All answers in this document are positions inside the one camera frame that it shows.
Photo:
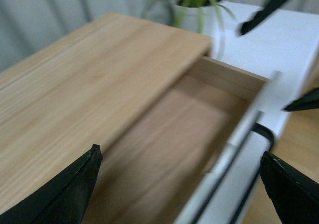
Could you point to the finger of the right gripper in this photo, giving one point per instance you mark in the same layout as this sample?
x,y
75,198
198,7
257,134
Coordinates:
x,y
269,7
308,101

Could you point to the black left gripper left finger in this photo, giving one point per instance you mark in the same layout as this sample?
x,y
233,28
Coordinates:
x,y
62,200

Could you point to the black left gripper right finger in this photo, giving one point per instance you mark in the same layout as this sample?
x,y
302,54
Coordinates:
x,y
294,195

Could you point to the white drawer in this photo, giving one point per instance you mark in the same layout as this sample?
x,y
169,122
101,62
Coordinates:
x,y
161,170
225,202

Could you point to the wooden drawer cabinet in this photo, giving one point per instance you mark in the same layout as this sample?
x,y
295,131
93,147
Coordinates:
x,y
87,88

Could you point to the green spider plant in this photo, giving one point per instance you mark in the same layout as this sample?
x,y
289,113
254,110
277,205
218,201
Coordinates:
x,y
222,40

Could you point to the white plant pot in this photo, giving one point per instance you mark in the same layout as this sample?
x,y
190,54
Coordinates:
x,y
200,16

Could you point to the grey curtain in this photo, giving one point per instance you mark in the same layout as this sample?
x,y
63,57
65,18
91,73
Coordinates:
x,y
27,26

